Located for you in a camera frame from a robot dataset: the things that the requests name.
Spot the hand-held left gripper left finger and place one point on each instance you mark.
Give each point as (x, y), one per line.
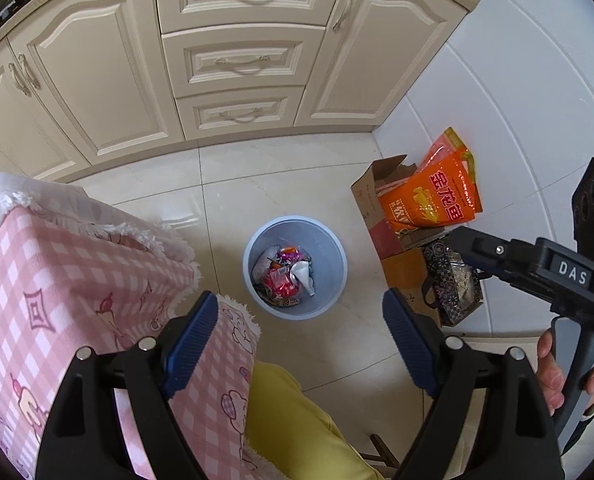
(192, 345)

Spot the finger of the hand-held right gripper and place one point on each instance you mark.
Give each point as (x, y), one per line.
(487, 252)

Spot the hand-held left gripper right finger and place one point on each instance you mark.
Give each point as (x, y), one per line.
(407, 340)

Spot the red snack wrapper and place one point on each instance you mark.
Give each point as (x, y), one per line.
(279, 282)

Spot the purple candy wrapper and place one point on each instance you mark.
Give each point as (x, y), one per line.
(289, 255)

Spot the blue plastic bin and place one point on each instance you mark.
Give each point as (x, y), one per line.
(277, 230)

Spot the person's right hand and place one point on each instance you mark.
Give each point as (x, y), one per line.
(549, 375)

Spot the black white patterned bag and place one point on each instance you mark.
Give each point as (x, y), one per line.
(452, 280)

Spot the orange rice bag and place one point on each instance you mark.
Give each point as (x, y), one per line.
(427, 200)

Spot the brown wooden stool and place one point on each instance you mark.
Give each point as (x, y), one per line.
(384, 452)

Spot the cardboard box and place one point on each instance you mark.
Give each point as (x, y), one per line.
(372, 195)

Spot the person's yellow clothing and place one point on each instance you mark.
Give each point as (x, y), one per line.
(297, 420)

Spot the pink checked tablecloth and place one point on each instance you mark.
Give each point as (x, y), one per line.
(52, 270)

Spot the small cream drawer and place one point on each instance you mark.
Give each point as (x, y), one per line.
(202, 115)

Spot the white lace cloth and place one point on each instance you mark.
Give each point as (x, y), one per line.
(7, 185)

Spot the medium cream drawer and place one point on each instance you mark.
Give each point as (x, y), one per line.
(202, 60)

